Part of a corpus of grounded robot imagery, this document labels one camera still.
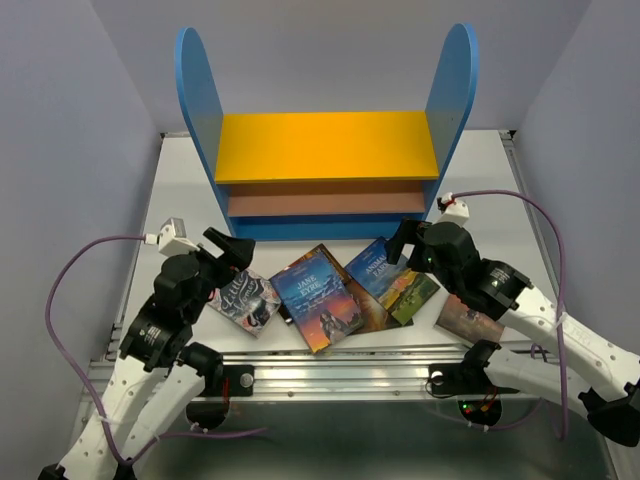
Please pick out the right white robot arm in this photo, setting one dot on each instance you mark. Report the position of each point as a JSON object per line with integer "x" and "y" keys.
{"x": 595, "y": 378}

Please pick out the aluminium mounting rail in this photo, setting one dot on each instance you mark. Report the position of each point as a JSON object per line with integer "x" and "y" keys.
{"x": 377, "y": 375}

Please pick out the blue yellow wooden bookshelf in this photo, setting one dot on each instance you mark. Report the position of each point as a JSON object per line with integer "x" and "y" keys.
{"x": 326, "y": 175}

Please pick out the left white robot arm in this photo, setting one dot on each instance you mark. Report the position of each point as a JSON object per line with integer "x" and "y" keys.
{"x": 159, "y": 368}

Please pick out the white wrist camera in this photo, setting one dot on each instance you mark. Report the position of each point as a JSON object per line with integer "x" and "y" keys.
{"x": 452, "y": 210}
{"x": 171, "y": 240}

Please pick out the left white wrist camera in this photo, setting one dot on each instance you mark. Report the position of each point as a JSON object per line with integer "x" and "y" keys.
{"x": 171, "y": 240}

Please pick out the brown Edward Tulane book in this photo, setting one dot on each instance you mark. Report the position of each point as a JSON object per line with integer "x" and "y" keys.
{"x": 345, "y": 277}

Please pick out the Jane Eyre book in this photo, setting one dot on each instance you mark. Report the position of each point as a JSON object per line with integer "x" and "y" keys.
{"x": 320, "y": 306}

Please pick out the Tale of Two Cities book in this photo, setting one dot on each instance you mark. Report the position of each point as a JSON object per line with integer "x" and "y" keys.
{"x": 466, "y": 325}

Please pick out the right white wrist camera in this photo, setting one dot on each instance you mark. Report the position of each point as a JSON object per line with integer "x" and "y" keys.
{"x": 452, "y": 210}

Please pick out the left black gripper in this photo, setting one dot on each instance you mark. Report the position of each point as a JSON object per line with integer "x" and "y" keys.
{"x": 238, "y": 250}

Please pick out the Little Women book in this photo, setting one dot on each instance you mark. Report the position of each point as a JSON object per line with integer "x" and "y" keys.
{"x": 249, "y": 301}

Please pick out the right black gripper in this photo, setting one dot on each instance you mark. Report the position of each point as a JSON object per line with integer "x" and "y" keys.
{"x": 407, "y": 233}

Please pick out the Three Days to See book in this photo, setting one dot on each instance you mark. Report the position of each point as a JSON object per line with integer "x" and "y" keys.
{"x": 375, "y": 316}

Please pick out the Animal Farm book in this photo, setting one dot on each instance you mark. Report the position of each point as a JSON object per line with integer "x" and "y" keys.
{"x": 400, "y": 290}

